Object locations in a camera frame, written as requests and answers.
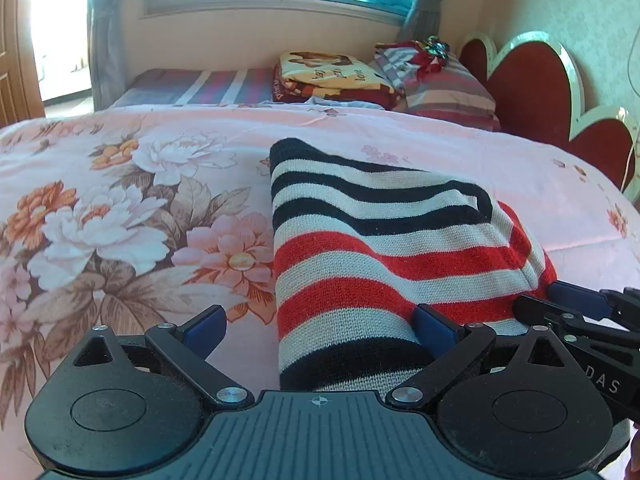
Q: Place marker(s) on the red folded cloth with bow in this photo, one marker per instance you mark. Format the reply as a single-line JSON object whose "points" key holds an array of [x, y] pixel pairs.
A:
{"points": [[411, 61]]}

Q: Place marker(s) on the grey left curtain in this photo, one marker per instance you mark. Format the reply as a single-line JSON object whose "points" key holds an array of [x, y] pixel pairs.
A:
{"points": [[106, 52]]}

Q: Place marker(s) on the striped pillow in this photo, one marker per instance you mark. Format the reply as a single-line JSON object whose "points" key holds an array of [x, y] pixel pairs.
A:
{"points": [[452, 95]]}

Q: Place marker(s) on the striped knit sweater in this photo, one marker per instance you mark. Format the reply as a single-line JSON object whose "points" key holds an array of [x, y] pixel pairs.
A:
{"points": [[357, 246]]}

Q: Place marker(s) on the brown wooden door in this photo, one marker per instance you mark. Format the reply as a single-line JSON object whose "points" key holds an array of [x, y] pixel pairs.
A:
{"points": [[20, 94]]}

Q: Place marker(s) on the yellow red folded blanket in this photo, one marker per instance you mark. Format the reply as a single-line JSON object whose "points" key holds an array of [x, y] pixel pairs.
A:
{"points": [[301, 75]]}

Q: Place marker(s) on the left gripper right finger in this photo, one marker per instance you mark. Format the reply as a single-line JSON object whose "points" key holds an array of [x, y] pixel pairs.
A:
{"points": [[456, 352]]}

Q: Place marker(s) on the pink floral bed sheet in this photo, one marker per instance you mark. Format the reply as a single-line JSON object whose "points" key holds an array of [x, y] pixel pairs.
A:
{"points": [[144, 215]]}

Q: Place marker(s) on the red heart-shaped headboard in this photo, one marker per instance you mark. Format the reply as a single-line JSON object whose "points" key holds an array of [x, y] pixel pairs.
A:
{"points": [[539, 96]]}

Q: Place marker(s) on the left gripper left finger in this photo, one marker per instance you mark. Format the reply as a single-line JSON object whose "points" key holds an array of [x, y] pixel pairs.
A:
{"points": [[184, 350]]}

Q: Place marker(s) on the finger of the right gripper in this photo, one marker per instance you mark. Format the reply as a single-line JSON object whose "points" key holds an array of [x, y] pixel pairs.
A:
{"points": [[596, 304], [532, 311]]}

